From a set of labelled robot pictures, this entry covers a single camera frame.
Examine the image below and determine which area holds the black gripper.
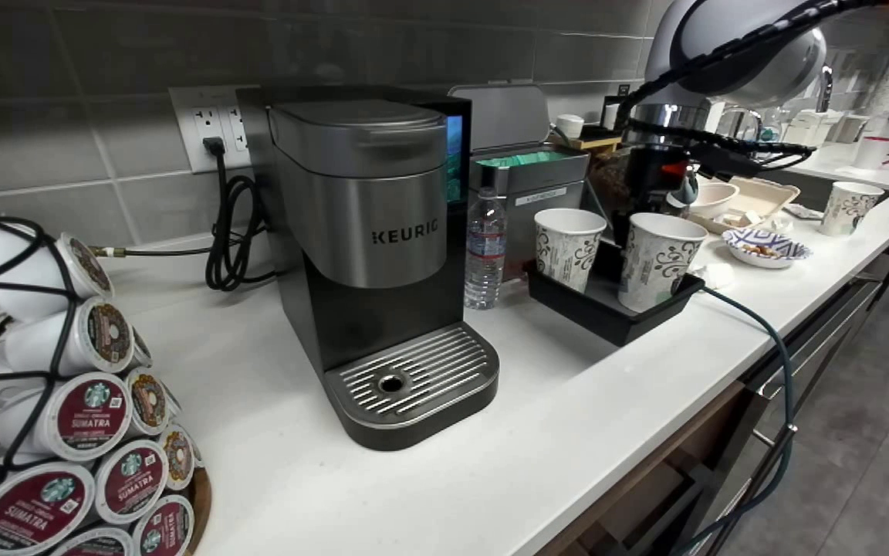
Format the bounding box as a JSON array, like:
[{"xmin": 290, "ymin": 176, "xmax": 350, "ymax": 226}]
[{"xmin": 614, "ymin": 121, "xmax": 720, "ymax": 226}]

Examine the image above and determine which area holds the patterned white paper cup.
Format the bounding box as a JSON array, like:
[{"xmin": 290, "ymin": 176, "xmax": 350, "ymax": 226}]
[
  {"xmin": 532, "ymin": 205, "xmax": 610, "ymax": 296},
  {"xmin": 619, "ymin": 211, "xmax": 709, "ymax": 314},
  {"xmin": 822, "ymin": 176, "xmax": 889, "ymax": 240}
]

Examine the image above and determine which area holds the white bowl blue pattern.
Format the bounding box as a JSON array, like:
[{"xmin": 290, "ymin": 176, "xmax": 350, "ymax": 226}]
[{"xmin": 722, "ymin": 223, "xmax": 811, "ymax": 276}]

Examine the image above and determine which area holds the black plastic tray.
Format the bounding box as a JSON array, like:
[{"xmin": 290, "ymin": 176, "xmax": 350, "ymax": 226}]
[{"xmin": 523, "ymin": 249, "xmax": 709, "ymax": 349}]

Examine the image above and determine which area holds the white bowl with utensils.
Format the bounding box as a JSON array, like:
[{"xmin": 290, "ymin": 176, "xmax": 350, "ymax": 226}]
[{"xmin": 695, "ymin": 169, "xmax": 804, "ymax": 237}]

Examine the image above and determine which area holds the black bottle set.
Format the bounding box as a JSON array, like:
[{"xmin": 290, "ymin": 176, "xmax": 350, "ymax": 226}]
[{"xmin": 600, "ymin": 82, "xmax": 636, "ymax": 134}]

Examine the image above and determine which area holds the small white cup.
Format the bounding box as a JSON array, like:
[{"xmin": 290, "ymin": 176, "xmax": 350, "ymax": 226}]
[{"xmin": 552, "ymin": 111, "xmax": 586, "ymax": 146}]

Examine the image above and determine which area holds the silver box green top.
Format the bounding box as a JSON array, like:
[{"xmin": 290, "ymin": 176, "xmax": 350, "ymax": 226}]
[{"xmin": 468, "ymin": 148, "xmax": 593, "ymax": 304}]

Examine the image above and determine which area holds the dark sink basin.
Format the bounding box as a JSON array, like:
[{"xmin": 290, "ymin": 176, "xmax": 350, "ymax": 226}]
[{"xmin": 773, "ymin": 164, "xmax": 889, "ymax": 221}]

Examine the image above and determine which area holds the grey plastic box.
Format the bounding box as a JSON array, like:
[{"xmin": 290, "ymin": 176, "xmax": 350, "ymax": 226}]
[{"xmin": 448, "ymin": 85, "xmax": 552, "ymax": 156}]

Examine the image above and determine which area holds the clear plastic water bottle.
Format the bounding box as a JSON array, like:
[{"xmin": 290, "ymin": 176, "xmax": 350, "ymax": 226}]
[{"xmin": 462, "ymin": 164, "xmax": 510, "ymax": 314}]

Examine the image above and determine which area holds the white mug red trim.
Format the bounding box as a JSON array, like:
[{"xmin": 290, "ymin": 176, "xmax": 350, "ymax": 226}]
[{"xmin": 853, "ymin": 129, "xmax": 889, "ymax": 173}]

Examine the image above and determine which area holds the silver black Keurig coffee machine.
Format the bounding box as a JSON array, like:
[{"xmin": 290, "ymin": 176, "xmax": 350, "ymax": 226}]
[{"xmin": 237, "ymin": 85, "xmax": 504, "ymax": 453}]

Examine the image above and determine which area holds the white K-cup brown lid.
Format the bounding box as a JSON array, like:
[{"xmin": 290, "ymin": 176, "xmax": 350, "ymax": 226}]
[
  {"xmin": 0, "ymin": 295, "xmax": 141, "ymax": 380},
  {"xmin": 159, "ymin": 422, "xmax": 200, "ymax": 495},
  {"xmin": 0, "ymin": 226, "xmax": 119, "ymax": 304},
  {"xmin": 120, "ymin": 366, "xmax": 173, "ymax": 439}
]

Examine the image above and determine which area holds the white K-cup red Starbucks lid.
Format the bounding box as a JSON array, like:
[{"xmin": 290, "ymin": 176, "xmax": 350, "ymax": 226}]
[
  {"xmin": 129, "ymin": 492, "xmax": 199, "ymax": 556},
  {"xmin": 0, "ymin": 456, "xmax": 98, "ymax": 556},
  {"xmin": 0, "ymin": 367, "xmax": 139, "ymax": 462},
  {"xmin": 90, "ymin": 435, "xmax": 173, "ymax": 527}
]

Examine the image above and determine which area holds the teal cable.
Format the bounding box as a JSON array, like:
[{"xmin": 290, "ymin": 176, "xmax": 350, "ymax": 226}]
[{"xmin": 702, "ymin": 283, "xmax": 804, "ymax": 556}]

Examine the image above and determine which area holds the black power cord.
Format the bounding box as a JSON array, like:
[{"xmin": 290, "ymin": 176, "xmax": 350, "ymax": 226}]
[{"xmin": 200, "ymin": 134, "xmax": 284, "ymax": 295}]

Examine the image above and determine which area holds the white wall outlet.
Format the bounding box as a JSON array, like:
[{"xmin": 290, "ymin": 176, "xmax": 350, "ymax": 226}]
[{"xmin": 168, "ymin": 86, "xmax": 253, "ymax": 176}]

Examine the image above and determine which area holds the black wire K-cup carousel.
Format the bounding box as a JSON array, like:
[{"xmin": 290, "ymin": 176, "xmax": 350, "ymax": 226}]
[{"xmin": 0, "ymin": 212, "xmax": 216, "ymax": 556}]

